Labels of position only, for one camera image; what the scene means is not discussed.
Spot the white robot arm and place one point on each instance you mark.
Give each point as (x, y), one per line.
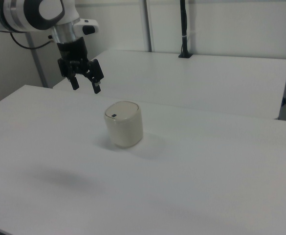
(23, 14)

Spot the white table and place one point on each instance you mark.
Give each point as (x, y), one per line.
(194, 83)

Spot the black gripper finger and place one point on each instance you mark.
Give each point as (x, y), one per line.
(66, 69)
(95, 71)

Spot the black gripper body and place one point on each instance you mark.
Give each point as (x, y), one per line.
(70, 50)

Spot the cream trash bin lid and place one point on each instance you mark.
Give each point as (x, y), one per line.
(123, 110)

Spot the grey aluminium frame post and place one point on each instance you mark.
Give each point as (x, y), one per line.
(36, 63)
(148, 24)

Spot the cream plastic trash bin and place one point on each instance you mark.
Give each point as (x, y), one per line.
(125, 132)

